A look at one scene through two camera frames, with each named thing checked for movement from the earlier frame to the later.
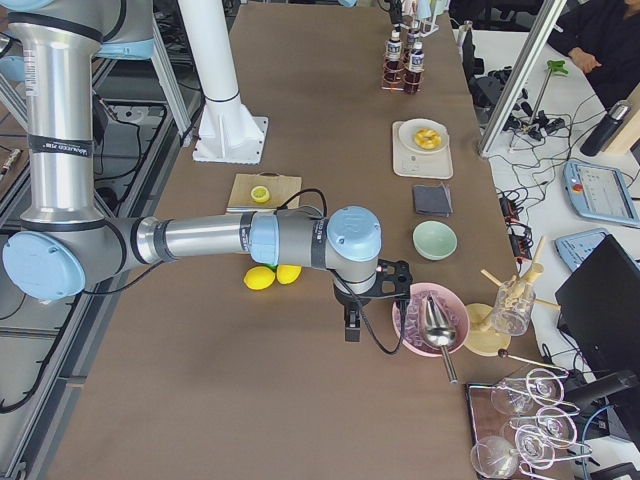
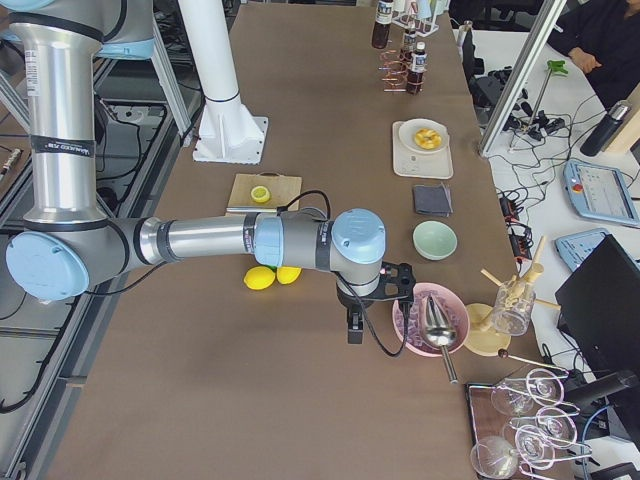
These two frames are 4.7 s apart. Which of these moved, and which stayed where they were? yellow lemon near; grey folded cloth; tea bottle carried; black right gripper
Moved: tea bottle carried
Stayed: grey folded cloth; black right gripper; yellow lemon near
